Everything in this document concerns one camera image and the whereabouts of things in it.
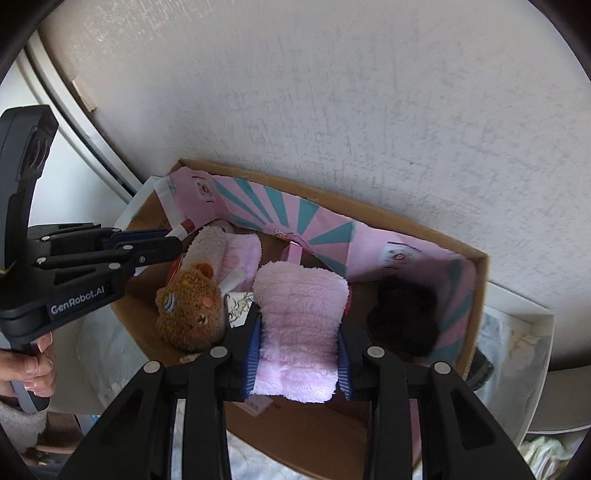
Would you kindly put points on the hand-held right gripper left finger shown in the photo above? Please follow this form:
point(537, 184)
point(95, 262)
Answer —
point(254, 360)

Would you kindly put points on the person's left forearm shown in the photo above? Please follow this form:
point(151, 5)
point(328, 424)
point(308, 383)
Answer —
point(18, 424)

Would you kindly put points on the white plastic bin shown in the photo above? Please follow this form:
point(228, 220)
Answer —
point(517, 332)

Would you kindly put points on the light printed cloth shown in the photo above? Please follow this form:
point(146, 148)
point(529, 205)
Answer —
point(111, 350)

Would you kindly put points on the pink printed paper lining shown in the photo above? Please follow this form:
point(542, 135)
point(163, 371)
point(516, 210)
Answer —
point(369, 240)

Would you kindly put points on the pale pink fluffy cloth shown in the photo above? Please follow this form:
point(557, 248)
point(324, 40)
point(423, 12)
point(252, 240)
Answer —
point(235, 254)

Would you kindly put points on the cardboard box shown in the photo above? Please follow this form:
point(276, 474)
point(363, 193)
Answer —
point(323, 438)

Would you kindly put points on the crumpled white tissue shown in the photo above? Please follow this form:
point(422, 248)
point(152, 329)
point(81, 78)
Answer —
point(545, 454)

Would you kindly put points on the white window frame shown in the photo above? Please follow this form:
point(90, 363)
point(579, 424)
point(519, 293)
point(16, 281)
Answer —
point(69, 115)

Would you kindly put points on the printed white card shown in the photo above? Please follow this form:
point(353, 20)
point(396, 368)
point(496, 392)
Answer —
point(238, 307)

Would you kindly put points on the beige tape strip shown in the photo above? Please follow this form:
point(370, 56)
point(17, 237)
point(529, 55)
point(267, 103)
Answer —
point(84, 94)

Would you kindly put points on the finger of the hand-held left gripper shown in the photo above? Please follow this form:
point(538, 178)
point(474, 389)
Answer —
point(138, 237)
point(157, 254)

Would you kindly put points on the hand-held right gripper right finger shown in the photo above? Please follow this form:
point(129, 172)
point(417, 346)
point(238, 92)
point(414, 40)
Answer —
point(344, 369)

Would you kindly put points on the person's left hand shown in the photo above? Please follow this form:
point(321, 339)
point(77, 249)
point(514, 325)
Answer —
point(32, 369)

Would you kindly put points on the brown plush toy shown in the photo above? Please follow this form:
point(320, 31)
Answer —
point(189, 309)

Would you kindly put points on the black fluffy item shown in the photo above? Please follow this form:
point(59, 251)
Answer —
point(401, 318)

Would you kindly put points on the dark item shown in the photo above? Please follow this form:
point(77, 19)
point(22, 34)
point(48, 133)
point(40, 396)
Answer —
point(480, 369)

